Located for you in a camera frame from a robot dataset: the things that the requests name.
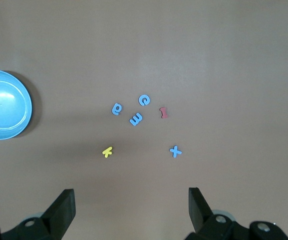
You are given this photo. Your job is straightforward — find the blue letter a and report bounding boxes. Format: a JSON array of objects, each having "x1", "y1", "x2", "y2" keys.
[{"x1": 111, "y1": 102, "x2": 124, "y2": 116}]

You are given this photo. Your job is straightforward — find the brown table cover sheet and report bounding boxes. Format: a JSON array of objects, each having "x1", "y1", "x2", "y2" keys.
[{"x1": 0, "y1": 0, "x2": 288, "y2": 240}]

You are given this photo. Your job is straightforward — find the yellow letter K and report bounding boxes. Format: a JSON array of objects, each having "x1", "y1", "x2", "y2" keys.
[{"x1": 102, "y1": 146, "x2": 114, "y2": 159}]

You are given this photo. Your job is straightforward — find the blue letter X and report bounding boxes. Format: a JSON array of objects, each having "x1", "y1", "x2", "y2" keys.
[{"x1": 169, "y1": 145, "x2": 182, "y2": 159}]

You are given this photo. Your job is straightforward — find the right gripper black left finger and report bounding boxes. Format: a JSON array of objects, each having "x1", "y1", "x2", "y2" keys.
[{"x1": 0, "y1": 189, "x2": 76, "y2": 240}]

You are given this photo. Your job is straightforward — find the blue letter m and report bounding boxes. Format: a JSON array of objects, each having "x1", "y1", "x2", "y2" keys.
[{"x1": 129, "y1": 112, "x2": 144, "y2": 127}]

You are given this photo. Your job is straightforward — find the blue plate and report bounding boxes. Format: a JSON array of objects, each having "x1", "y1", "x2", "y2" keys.
[{"x1": 0, "y1": 69, "x2": 33, "y2": 140}]

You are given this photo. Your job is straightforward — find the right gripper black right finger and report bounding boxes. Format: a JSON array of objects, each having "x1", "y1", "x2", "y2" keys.
[{"x1": 185, "y1": 187, "x2": 288, "y2": 240}]

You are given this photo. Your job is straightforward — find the blue letter e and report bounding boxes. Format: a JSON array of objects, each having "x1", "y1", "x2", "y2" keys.
[{"x1": 138, "y1": 94, "x2": 152, "y2": 107}]

